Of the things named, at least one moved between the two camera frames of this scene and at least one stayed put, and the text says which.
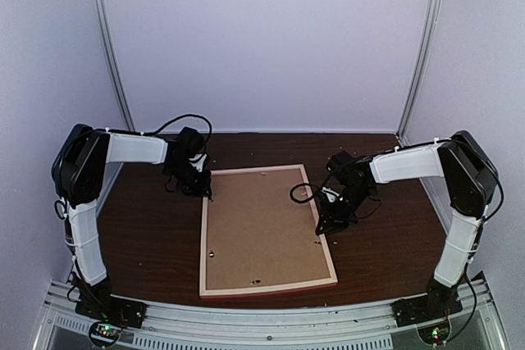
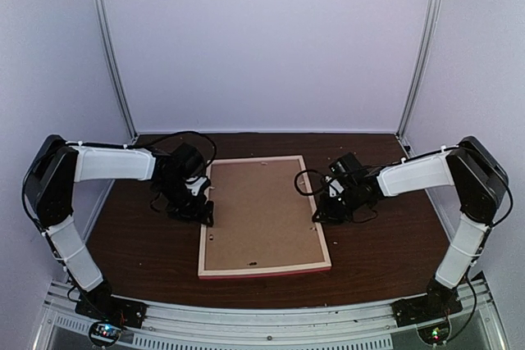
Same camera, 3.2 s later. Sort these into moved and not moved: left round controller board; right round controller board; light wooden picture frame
Moved: light wooden picture frame
Not moved: right round controller board; left round controller board
